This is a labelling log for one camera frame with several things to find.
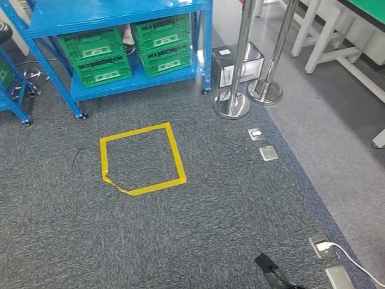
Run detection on blue steel shelf rack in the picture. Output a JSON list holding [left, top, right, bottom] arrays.
[[0, 0, 213, 126]]

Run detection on steel floor socket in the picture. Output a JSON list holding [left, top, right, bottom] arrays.
[[249, 127, 265, 141], [258, 145, 280, 163], [325, 265, 357, 289], [309, 233, 338, 260]]

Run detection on black box white labels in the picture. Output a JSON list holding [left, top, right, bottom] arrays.
[[211, 41, 265, 89]]

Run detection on yellow floor tape square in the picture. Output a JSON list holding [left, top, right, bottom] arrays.
[[99, 122, 188, 197]]

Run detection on white shoe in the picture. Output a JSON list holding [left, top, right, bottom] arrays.
[[122, 23, 136, 46]]

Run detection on green table top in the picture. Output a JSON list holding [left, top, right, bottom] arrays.
[[346, 0, 385, 25]]

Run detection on chrome stanchion post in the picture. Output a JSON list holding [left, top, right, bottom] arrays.
[[248, 0, 300, 107], [212, 0, 257, 120]]

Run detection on white plug with cable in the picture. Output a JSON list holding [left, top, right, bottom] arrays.
[[316, 240, 385, 289]]

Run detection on white table frame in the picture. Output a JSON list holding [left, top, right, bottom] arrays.
[[278, 0, 385, 149]]

